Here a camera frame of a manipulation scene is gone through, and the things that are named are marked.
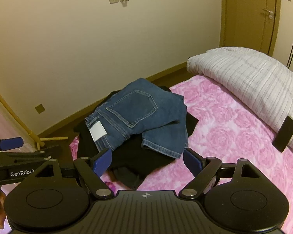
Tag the blue jeans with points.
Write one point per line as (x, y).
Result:
(136, 107)

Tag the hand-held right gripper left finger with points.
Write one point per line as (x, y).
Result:
(103, 160)

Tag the pink floral blanket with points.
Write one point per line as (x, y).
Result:
(234, 136)

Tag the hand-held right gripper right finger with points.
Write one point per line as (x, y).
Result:
(191, 162)

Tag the white striped quilt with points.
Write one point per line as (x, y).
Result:
(246, 78)

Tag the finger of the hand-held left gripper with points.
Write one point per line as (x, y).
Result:
(12, 143)
(19, 158)

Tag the black rectangular phone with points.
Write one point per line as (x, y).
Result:
(284, 134)

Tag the black garment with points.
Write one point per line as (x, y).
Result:
(136, 156)

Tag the yellow wooden rack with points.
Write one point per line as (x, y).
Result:
(14, 115)

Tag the brown wooden door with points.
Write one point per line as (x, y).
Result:
(249, 17)

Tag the beige low wall socket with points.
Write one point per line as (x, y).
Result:
(39, 108)

